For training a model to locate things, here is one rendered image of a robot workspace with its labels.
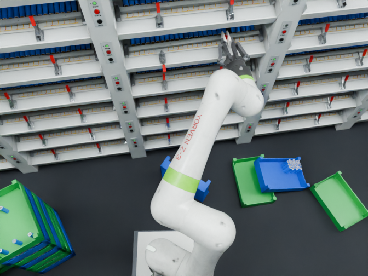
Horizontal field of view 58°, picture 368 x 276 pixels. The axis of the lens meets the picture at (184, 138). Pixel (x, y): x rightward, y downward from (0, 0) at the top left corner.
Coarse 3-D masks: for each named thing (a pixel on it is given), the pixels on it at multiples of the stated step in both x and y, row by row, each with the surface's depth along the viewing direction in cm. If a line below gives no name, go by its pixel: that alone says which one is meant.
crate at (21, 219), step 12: (0, 192) 155; (12, 192) 159; (24, 192) 156; (0, 204) 156; (12, 204) 156; (24, 204) 156; (0, 216) 153; (12, 216) 153; (24, 216) 153; (0, 228) 151; (12, 228) 151; (24, 228) 151; (36, 228) 146; (0, 240) 149; (12, 240) 149; (24, 240) 149; (36, 240) 145; (12, 252) 141
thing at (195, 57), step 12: (264, 24) 140; (264, 36) 142; (180, 48) 142; (216, 48) 143; (228, 48) 143; (252, 48) 144; (264, 48) 144; (132, 60) 140; (144, 60) 141; (156, 60) 141; (168, 60) 141; (180, 60) 142; (192, 60) 142; (204, 60) 143; (216, 60) 145
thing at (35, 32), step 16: (0, 16) 119; (16, 16) 119; (32, 16) 113; (48, 16) 119; (64, 16) 120; (80, 16) 120; (0, 32) 119; (16, 32) 120; (32, 32) 121; (48, 32) 121; (64, 32) 121; (80, 32) 122; (0, 48) 120; (16, 48) 121; (32, 48) 123
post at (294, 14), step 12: (288, 0) 120; (288, 12) 125; (300, 12) 126; (276, 24) 130; (276, 36) 136; (288, 36) 137; (276, 48) 142; (264, 60) 149; (264, 72) 157; (276, 72) 158; (264, 96) 176; (252, 120) 198; (240, 132) 209; (252, 132) 211
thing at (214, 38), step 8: (240, 32) 142; (248, 32) 142; (256, 32) 142; (184, 40) 140; (192, 40) 140; (200, 40) 141; (208, 40) 141; (216, 40) 142; (248, 40) 143; (128, 48) 138; (136, 48) 139; (144, 48) 139; (152, 48) 140; (160, 48) 141; (168, 48) 141
